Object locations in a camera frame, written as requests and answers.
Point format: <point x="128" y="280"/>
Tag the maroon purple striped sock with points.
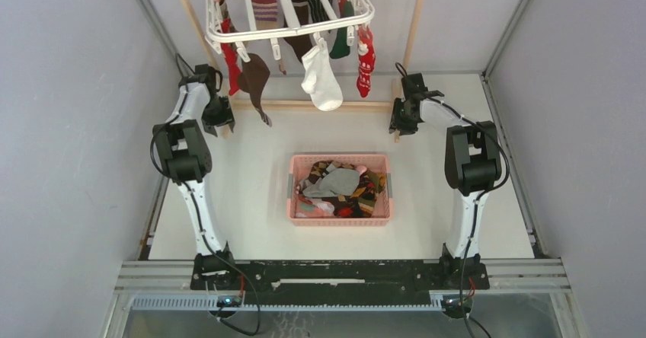
<point x="265" y="14"/>

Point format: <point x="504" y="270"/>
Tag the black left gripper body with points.
<point x="216" y="113"/>

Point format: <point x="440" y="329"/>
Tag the pink patterned sock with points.
<point x="318" y="208"/>

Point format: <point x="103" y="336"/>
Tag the red white patterned sock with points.
<point x="367" y="60"/>

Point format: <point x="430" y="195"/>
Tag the pink plastic basket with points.
<point x="300" y="167"/>

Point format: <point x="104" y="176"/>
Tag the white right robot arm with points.
<point x="472" y="165"/>

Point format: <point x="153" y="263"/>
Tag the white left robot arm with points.
<point x="179" y="151"/>

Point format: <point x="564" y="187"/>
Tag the black white striped sock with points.
<point x="317" y="11"/>

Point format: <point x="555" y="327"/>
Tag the grey long sock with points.
<point x="338" y="182"/>

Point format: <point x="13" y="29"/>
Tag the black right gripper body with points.
<point x="401" y="119"/>

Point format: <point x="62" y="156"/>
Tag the red bear sock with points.
<point x="231" y="57"/>

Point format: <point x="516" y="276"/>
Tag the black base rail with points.
<point x="343" y="283"/>

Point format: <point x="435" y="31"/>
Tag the green dotted sock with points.
<point x="341" y="49"/>

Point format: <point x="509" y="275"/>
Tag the red black argyle sock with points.
<point x="360" y="204"/>

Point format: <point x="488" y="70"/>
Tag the white plastic clip hanger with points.
<point x="289" y="25"/>

